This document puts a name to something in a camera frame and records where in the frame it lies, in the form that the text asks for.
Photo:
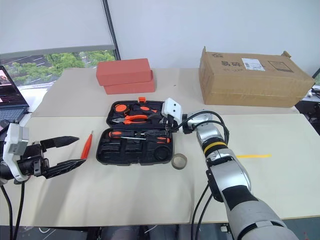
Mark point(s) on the yellow tape strip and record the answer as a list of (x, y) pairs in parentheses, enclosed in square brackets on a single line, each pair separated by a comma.
[(253, 156)]

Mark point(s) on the grey roller blind bar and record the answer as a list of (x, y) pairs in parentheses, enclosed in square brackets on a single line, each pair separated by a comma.
[(57, 49)]

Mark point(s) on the small orange black tool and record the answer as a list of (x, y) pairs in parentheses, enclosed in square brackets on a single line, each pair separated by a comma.
[(158, 139)]

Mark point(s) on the red box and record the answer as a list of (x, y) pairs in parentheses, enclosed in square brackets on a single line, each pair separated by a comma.
[(130, 87), (123, 71)]

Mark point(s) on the dark background clutter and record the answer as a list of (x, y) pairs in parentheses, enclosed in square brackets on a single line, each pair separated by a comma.
[(313, 105)]

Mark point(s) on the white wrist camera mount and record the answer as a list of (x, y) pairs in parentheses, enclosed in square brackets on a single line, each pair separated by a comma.
[(13, 140), (172, 107)]

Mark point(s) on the black plastic tool case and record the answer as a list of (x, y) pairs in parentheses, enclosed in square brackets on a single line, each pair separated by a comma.
[(130, 152)]

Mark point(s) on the orange tape measure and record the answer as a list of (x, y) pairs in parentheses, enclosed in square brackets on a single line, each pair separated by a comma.
[(121, 108)]

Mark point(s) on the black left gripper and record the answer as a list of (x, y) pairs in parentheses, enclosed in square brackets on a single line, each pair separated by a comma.
[(32, 162)]

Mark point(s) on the orange tester screwdriver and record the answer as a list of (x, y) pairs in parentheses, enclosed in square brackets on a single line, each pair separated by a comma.
[(87, 147)]

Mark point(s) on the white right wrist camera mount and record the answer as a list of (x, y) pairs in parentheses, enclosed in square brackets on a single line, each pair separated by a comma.
[(172, 107)]

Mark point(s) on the brown cardboard box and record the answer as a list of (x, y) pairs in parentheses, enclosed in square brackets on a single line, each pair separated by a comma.
[(252, 85)]

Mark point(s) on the open laptop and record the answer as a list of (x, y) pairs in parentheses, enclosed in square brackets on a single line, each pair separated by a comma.
[(10, 100)]

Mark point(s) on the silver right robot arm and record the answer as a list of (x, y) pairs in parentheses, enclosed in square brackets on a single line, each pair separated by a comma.
[(225, 170)]

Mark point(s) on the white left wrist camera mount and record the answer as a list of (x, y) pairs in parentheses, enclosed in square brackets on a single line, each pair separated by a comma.
[(13, 140)]

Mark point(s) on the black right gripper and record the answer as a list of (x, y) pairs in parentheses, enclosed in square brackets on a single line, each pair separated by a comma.
[(168, 123)]

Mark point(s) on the black tape roll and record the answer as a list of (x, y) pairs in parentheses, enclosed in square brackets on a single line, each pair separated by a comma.
[(162, 153)]

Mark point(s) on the grey tape roll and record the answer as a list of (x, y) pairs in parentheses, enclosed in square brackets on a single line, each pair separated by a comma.
[(179, 161)]

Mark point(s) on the dark window frame post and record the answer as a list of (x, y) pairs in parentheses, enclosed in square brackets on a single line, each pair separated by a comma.
[(111, 27)]

